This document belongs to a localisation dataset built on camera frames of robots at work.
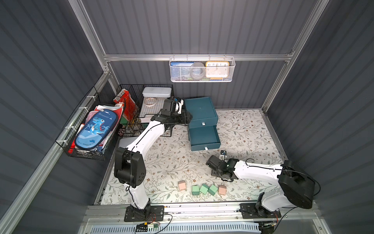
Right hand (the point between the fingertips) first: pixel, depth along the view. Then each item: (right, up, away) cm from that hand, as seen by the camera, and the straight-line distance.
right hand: (217, 170), depth 87 cm
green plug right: (-4, -8, -8) cm, 12 cm away
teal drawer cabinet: (-8, +23, +10) cm, 26 cm away
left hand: (-17, +32, -1) cm, 36 cm away
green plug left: (-14, -9, -7) cm, 18 cm away
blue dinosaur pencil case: (-59, +25, -22) cm, 68 cm away
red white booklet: (-62, +38, +21) cm, 76 cm away
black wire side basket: (-69, +39, -10) cm, 80 cm away
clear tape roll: (-44, +43, +12) cm, 63 cm away
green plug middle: (-9, -8, -8) cm, 14 cm away
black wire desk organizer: (-51, +43, +14) cm, 68 cm away
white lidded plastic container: (-39, +50, +13) cm, 65 cm away
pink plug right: (+1, -9, -7) cm, 11 cm away
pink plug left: (-21, -7, -6) cm, 23 cm away
